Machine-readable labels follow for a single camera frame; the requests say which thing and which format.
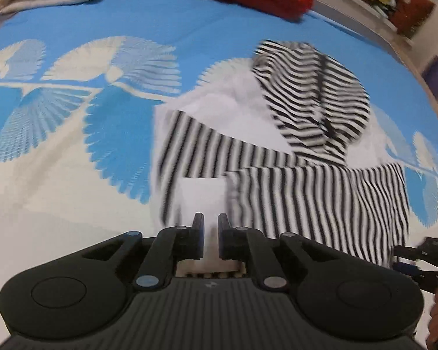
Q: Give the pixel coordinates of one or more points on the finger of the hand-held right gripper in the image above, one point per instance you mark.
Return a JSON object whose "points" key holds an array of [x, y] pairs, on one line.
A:
{"points": [[408, 252], [405, 268]]}

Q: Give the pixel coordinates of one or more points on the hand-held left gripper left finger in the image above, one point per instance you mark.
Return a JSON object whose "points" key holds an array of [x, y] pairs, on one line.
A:
{"points": [[199, 231]]}

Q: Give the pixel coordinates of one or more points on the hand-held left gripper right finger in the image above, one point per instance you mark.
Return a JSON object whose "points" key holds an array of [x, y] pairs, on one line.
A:
{"points": [[223, 233]]}

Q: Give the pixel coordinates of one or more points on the white striped hooded garment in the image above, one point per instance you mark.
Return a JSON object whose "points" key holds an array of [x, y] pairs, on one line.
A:
{"points": [[299, 197]]}

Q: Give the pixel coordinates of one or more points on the blue white printed blanket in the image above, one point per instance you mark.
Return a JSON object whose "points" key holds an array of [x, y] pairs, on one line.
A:
{"points": [[95, 153]]}

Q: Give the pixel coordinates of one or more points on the purple object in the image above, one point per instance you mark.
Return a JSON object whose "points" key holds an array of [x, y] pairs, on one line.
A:
{"points": [[436, 74]]}

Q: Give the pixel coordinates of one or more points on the brown plush toy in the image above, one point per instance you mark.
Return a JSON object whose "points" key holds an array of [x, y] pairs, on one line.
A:
{"points": [[412, 9]]}

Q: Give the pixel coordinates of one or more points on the grey ledge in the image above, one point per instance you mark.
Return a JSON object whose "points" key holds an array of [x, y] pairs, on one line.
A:
{"points": [[368, 11]]}

